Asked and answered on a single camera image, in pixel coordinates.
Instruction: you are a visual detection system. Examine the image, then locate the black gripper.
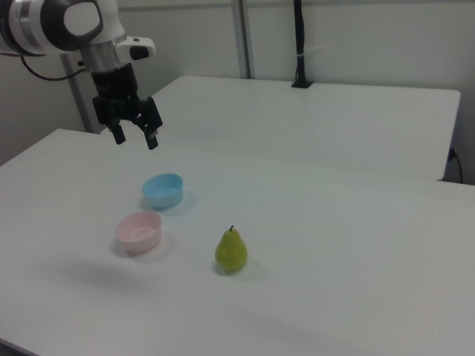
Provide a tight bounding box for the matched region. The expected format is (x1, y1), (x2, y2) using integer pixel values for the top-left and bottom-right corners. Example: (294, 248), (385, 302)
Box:
(91, 63), (165, 151)

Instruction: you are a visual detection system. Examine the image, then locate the green pear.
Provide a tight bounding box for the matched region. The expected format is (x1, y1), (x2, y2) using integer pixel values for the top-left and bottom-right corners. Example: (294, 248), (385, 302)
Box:
(214, 225), (249, 271)

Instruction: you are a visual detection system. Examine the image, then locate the blue plastic bowl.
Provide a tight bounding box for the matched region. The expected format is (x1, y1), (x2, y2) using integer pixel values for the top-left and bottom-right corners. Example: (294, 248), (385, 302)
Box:
(142, 173), (184, 211)

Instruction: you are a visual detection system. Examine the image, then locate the pink plastic bowl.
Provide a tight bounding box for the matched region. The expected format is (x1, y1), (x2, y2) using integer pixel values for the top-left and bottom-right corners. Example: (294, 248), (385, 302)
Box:
(114, 211), (163, 254)

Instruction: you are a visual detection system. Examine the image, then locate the white side table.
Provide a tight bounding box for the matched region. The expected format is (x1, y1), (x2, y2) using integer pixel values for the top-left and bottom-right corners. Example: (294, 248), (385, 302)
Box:
(150, 76), (462, 182)

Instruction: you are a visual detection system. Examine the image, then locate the grey aluminium partition post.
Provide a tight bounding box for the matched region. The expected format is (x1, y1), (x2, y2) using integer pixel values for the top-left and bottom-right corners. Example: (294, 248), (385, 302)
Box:
(60, 51), (98, 134)
(231, 0), (255, 79)

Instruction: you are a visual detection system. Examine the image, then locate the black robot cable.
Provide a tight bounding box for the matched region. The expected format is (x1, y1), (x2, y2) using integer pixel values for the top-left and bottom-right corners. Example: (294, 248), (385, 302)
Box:
(17, 54), (90, 82)

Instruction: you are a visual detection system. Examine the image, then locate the black camera pole with base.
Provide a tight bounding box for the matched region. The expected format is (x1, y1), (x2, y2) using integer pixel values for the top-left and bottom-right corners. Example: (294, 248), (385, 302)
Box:
(290, 0), (315, 89)

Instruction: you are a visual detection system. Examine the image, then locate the black wall cable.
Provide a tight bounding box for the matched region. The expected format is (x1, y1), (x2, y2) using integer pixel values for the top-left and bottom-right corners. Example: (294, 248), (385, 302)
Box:
(448, 147), (465, 183)

